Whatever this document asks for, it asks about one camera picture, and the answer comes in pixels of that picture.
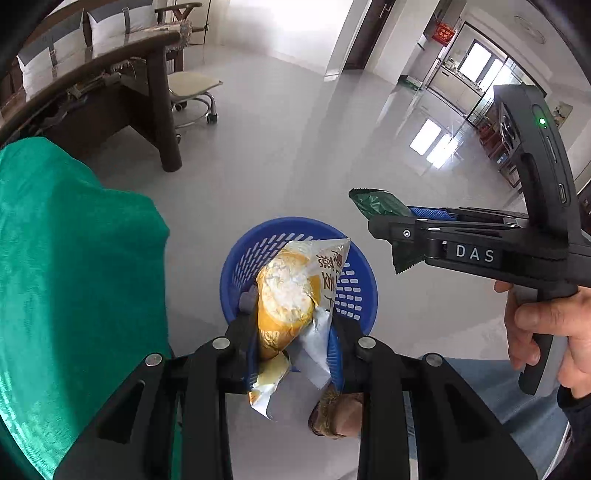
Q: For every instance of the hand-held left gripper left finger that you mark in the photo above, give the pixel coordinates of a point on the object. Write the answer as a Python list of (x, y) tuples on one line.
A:
[(203, 369)]

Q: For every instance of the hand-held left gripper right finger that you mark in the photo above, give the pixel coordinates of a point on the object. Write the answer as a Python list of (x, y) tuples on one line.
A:
[(383, 374)]

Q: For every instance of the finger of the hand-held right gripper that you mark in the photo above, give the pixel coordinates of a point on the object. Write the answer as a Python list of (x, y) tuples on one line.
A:
[(429, 213), (401, 233)]

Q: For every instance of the dark green wrapper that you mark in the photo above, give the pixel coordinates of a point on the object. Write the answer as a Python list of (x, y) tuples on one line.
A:
[(383, 205)]

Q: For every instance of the blue plastic basket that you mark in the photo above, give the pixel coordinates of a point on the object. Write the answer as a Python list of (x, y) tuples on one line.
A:
[(355, 286)]

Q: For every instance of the yellow bread packet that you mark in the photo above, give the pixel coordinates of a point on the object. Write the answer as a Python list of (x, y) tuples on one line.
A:
[(286, 295)]

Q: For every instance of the person's right forearm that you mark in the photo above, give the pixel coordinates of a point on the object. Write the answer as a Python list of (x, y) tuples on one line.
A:
[(577, 415)]

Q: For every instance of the person's right hand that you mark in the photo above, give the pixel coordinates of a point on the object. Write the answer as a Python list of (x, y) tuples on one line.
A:
[(531, 318)]

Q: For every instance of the brown fuzzy slipper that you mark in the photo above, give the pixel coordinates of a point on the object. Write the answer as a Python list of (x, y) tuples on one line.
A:
[(339, 415)]

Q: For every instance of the wooden side cabinet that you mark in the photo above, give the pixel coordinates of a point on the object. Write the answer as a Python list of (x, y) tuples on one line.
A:
[(496, 138)]

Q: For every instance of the white kitchen cabinet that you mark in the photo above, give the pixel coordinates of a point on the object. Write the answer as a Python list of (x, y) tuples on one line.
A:
[(455, 87)]

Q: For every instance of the green doormat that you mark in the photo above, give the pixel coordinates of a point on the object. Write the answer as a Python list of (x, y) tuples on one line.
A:
[(410, 84)]

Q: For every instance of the round ceiling lamp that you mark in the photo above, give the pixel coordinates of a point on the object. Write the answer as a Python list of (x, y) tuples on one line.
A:
[(531, 28)]

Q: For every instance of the green tablecloth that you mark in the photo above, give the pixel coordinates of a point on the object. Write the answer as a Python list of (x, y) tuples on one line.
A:
[(69, 277)]

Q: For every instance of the dark wooden door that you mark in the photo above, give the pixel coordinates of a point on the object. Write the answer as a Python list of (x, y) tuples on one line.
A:
[(364, 41)]

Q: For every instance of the cream stool on wheels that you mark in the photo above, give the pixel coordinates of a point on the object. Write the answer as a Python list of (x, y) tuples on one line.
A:
[(194, 83)]

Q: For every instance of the dark wooden coffee table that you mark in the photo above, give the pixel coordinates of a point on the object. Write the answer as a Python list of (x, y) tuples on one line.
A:
[(161, 92)]

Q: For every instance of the floral sofa blanket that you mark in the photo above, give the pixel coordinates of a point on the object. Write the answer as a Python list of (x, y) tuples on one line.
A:
[(178, 32)]

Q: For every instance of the brown wooden sofa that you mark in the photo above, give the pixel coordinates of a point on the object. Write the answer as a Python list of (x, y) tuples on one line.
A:
[(182, 8)]

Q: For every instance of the grey two-tone cushion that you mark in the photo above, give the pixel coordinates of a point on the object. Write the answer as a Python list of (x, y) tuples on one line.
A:
[(120, 25), (51, 60)]

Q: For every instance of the red wall sign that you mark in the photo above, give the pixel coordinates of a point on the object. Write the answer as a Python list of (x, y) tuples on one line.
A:
[(443, 33)]

